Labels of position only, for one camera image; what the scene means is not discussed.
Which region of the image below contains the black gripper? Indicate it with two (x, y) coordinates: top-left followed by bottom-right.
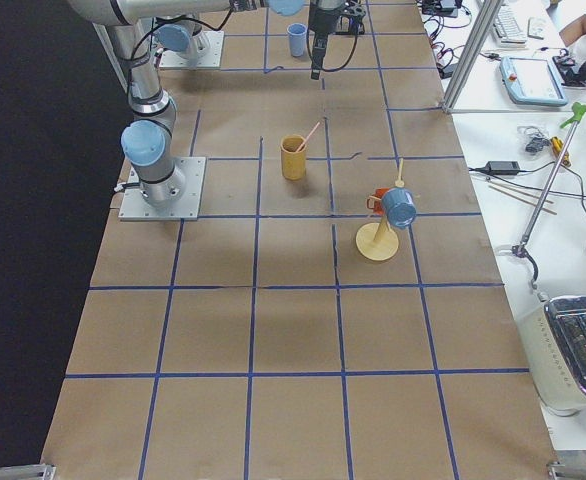
(308, 0), (346, 80)

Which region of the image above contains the light blue plastic cup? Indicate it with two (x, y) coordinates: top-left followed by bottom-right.
(287, 23), (307, 58)

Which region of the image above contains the pink chopstick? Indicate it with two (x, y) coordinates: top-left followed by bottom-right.
(293, 120), (322, 154)

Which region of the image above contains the bamboo cylinder holder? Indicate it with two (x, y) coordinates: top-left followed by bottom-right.
(280, 135), (306, 181)

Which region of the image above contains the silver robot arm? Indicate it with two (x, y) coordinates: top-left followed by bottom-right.
(70, 1), (269, 206)

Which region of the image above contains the orange red mug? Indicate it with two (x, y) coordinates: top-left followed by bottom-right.
(366, 188), (389, 216)

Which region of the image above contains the blue mug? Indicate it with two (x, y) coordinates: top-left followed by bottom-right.
(381, 187), (417, 229)

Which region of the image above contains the wooden mug tree stand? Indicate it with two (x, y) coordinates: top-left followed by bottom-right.
(356, 158), (406, 261)

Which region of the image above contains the white keyboard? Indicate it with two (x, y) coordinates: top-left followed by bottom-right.
(492, 6), (527, 46)

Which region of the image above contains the black power adapter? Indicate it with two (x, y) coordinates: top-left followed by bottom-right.
(485, 161), (521, 176)

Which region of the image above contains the wooden chopstick on desk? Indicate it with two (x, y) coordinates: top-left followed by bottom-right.
(488, 184), (557, 216)

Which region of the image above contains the blue teach pendant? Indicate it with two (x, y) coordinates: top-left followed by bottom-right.
(499, 57), (568, 107)

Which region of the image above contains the silver toaster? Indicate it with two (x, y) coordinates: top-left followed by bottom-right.
(516, 295), (586, 416)

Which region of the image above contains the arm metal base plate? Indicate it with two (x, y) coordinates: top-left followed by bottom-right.
(118, 157), (207, 221)
(158, 26), (224, 70)

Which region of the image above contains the aluminium frame post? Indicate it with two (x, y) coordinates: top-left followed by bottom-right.
(441, 0), (503, 113)

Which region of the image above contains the green handled reach grabber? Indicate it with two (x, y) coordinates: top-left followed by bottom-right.
(511, 102), (586, 264)

